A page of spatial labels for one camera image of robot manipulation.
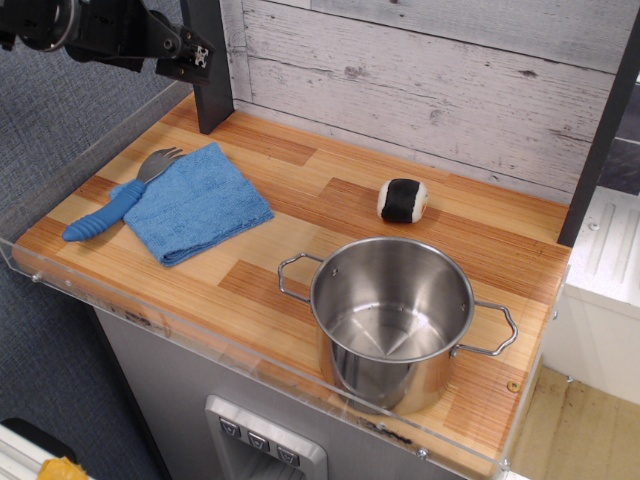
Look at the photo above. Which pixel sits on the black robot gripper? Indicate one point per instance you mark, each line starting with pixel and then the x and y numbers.
pixel 126 33

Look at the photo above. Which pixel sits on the blue handled metal spork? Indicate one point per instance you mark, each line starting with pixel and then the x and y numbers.
pixel 92 225

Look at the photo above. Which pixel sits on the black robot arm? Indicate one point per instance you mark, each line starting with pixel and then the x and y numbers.
pixel 44 26

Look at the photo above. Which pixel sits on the black white sushi toy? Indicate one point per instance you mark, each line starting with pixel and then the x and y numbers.
pixel 402 200

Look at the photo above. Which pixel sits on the grey toy kitchen cabinet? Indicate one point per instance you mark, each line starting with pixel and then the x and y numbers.
pixel 171 384

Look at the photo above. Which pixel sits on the stainless steel pot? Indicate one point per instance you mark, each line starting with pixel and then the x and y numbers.
pixel 391 314

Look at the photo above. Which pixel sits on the silver dispenser button panel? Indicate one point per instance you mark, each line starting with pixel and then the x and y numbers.
pixel 252 447

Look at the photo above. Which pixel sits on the white side counter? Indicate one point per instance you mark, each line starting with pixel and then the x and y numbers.
pixel 593 335

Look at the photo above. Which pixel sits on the dark left upright post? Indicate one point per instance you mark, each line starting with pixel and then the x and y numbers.
pixel 214 102

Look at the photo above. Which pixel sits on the dark upright post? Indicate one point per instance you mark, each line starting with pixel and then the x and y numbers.
pixel 612 115
pixel 214 102

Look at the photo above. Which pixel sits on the dark right upright post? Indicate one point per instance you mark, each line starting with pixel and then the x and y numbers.
pixel 612 115

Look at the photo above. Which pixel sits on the clear acrylic guard rail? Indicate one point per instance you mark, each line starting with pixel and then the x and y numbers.
pixel 66 137

